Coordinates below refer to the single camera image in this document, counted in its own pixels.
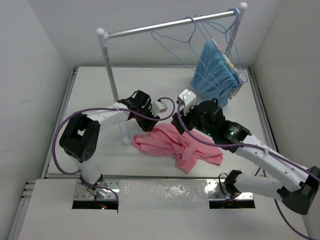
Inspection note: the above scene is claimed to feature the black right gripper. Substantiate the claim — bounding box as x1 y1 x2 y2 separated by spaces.
171 102 215 137

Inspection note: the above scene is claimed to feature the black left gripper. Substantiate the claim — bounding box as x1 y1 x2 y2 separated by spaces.
136 104 160 131

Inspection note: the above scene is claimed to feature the pink t shirt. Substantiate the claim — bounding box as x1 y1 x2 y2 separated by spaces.
131 123 223 174

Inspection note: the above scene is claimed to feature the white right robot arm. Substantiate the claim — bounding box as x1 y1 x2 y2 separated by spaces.
172 99 320 215

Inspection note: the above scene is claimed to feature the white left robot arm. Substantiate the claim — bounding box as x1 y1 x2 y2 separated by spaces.
59 90 168 195

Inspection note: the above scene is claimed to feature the blue t shirt on hanger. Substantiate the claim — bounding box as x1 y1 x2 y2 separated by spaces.
190 41 239 108

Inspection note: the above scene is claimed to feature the patterned white garment on hanger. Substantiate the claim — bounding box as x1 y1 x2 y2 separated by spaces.
212 38 245 100

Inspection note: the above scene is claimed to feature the blue hanger at rack end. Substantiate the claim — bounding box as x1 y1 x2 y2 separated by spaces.
225 8 244 71

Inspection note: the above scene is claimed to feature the white clothes rack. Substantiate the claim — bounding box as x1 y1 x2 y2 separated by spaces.
95 1 248 147

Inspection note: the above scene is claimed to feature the white foreground cover board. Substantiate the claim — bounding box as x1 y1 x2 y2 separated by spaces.
19 179 306 240

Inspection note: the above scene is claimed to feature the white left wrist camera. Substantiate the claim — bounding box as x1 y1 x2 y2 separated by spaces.
151 100 168 116

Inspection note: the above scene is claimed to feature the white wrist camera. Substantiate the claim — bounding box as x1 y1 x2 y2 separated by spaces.
177 89 197 113
151 100 168 116

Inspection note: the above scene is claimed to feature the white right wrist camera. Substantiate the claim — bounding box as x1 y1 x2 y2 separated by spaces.
177 89 197 113

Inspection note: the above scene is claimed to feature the light blue wire hanger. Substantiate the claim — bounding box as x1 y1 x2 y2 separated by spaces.
150 15 226 88

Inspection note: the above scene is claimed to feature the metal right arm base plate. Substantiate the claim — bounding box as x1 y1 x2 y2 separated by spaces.
206 178 254 201

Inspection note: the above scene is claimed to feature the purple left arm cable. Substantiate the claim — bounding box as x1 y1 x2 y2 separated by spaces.
51 97 176 201

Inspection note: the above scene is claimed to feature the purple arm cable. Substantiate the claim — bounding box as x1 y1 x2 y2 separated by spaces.
51 97 176 201
176 99 313 240

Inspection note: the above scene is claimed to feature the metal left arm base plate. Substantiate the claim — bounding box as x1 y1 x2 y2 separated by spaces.
73 180 117 201

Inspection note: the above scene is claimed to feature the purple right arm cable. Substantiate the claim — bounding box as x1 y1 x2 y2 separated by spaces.
176 99 313 240

